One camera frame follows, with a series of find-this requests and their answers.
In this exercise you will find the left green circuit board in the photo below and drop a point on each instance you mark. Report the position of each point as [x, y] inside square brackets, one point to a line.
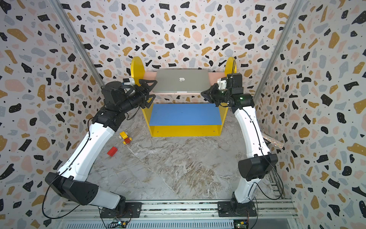
[118, 224]

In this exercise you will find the right green circuit board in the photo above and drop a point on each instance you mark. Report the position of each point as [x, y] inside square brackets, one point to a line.
[240, 224]

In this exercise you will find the silver laptop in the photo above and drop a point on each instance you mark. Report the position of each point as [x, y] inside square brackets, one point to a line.
[181, 81]

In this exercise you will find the green circuit board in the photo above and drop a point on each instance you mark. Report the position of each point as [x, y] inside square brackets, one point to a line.
[118, 224]
[240, 224]

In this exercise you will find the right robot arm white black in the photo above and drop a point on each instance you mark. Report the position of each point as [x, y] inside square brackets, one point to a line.
[228, 91]

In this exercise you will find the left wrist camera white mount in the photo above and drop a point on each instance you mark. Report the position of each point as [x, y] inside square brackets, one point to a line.
[128, 81]

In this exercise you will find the glittery silver microphone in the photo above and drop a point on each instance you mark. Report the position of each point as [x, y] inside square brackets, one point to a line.
[272, 141]

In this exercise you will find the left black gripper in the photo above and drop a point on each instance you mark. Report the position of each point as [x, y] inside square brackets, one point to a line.
[144, 95]

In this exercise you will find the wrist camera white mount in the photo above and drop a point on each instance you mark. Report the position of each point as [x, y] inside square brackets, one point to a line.
[128, 81]
[222, 83]

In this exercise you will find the red toy block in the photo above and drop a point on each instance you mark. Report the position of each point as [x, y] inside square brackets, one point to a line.
[112, 151]

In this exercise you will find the yellow red toy car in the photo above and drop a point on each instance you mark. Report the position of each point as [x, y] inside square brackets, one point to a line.
[126, 139]

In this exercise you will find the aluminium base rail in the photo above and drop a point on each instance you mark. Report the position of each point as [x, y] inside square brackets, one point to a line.
[182, 214]

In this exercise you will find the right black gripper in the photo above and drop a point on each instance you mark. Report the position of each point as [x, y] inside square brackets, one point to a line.
[210, 96]

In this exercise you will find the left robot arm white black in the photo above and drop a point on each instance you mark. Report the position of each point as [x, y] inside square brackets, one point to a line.
[70, 181]

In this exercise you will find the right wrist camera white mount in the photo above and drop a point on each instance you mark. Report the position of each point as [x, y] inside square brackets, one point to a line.
[222, 83]

